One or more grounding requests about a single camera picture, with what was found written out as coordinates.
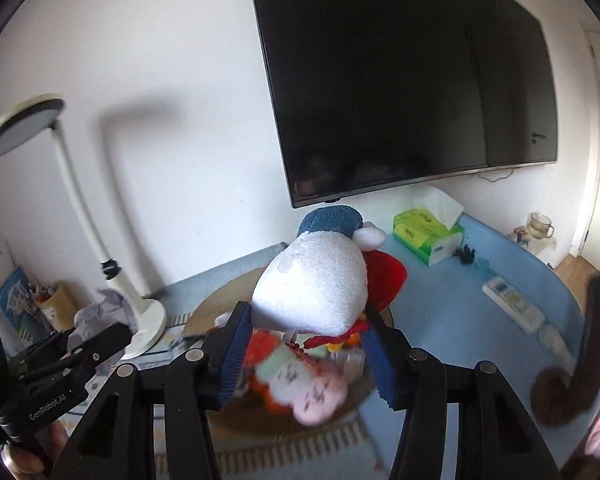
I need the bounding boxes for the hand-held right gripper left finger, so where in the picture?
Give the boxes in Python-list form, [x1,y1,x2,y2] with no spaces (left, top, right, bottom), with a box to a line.
[47,300,253,480]

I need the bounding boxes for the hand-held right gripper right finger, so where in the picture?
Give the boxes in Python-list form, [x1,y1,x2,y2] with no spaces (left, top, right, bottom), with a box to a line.
[361,305,563,480]

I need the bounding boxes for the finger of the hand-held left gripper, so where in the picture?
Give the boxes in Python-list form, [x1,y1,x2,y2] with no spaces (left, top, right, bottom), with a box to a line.
[7,330,78,376]
[55,322,133,386]

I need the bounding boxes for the pile of paper balls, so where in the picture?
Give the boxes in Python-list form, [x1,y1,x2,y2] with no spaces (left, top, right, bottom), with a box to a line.
[74,289,137,343]

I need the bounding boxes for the amber ribbed glass bowl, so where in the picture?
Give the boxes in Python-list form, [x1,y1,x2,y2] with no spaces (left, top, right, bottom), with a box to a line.
[182,265,396,433]

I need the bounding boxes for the plush dango skewer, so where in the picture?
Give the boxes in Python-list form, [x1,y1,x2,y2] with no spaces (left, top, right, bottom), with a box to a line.
[252,345,349,426]

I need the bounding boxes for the white plush toy blue hat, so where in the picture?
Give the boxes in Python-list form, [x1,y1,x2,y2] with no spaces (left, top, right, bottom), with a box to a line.
[250,205,410,356]

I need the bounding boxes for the person's left hand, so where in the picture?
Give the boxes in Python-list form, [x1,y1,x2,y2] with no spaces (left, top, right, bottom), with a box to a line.
[0,422,69,480]

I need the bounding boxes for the tan pen holder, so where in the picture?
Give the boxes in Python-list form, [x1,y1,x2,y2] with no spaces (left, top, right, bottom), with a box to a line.
[35,284,79,332]

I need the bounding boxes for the bunch of pens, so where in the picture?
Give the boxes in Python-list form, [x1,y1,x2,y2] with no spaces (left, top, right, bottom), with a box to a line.
[29,284,59,305]

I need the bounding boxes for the row of standing books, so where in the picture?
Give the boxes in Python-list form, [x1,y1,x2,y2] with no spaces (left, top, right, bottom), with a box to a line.
[0,239,37,356]

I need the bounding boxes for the patterned woven table mat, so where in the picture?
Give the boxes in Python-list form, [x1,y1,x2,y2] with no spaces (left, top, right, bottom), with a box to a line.
[145,242,388,480]

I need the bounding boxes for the white desk lamp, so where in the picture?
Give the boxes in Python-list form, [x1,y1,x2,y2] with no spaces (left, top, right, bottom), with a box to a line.
[0,94,167,361]

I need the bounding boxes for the green tissue pack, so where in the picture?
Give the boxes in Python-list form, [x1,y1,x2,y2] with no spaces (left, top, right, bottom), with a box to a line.
[392,185,466,267]

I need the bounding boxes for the white remote control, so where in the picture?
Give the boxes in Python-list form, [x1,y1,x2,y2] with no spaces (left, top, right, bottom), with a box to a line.
[482,275,546,334]

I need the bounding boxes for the small white container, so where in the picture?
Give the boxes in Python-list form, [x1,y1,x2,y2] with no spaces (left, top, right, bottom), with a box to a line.
[540,325,576,367]

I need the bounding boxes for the cream ceramic mug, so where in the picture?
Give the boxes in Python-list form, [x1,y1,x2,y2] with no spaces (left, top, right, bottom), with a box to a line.
[527,212,556,241]

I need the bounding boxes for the person's dark brown hair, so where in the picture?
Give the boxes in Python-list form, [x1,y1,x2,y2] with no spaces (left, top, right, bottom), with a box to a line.
[530,270,600,429]

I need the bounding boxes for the white door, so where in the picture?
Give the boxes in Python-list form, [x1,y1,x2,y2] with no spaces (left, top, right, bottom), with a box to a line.
[577,22,600,261]

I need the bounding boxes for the black wall television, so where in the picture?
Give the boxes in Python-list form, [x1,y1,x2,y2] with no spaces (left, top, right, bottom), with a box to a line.
[245,0,560,209]

